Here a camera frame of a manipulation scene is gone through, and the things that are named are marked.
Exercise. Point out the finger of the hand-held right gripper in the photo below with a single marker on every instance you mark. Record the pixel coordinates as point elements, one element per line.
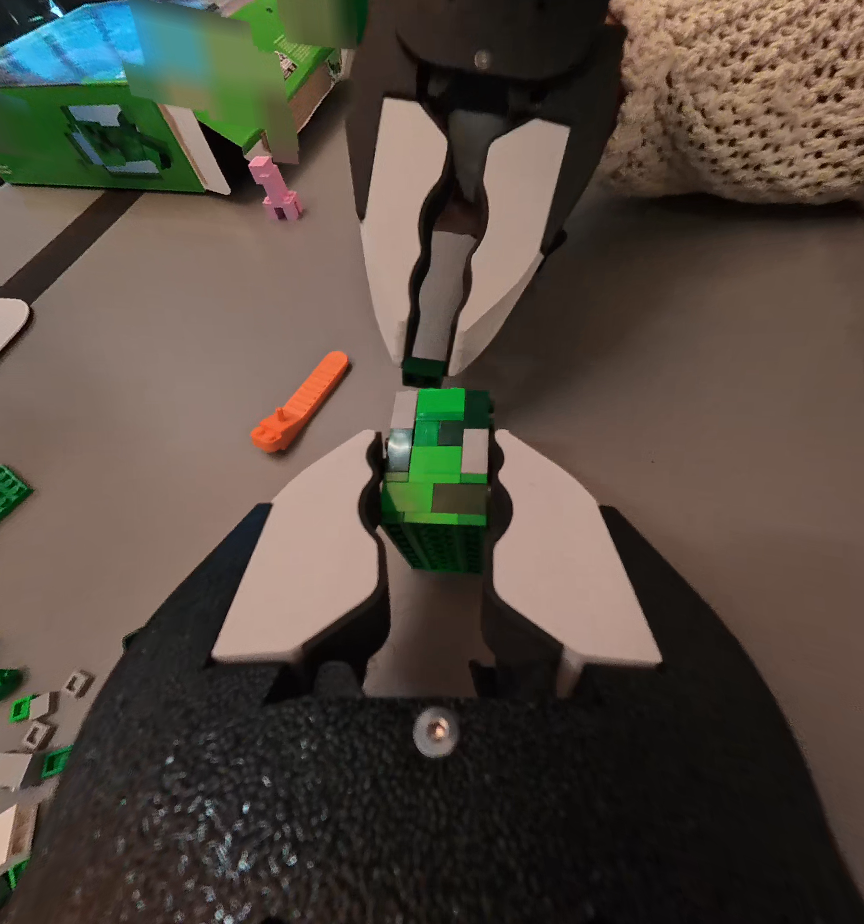
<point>392,216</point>
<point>522,216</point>

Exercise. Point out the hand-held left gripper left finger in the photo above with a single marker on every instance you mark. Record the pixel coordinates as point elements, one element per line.
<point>302,570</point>

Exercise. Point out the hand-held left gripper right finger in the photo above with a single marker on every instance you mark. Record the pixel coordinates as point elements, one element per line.
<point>569,570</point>

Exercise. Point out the dark green lego brick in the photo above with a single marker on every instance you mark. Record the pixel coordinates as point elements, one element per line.
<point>423,372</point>

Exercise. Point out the green lego build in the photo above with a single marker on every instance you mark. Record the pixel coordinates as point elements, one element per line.
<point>432,469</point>

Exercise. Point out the pink lego pig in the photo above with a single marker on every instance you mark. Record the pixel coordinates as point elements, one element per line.
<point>277,195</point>

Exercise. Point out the pile of loose lego pieces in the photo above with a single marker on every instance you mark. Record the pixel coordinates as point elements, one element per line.
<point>10,769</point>

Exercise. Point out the green cardboard lego box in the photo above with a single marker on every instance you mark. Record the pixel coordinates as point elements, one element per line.
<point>42,159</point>

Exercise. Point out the orange brick separator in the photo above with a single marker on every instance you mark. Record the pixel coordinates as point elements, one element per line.
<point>295,411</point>

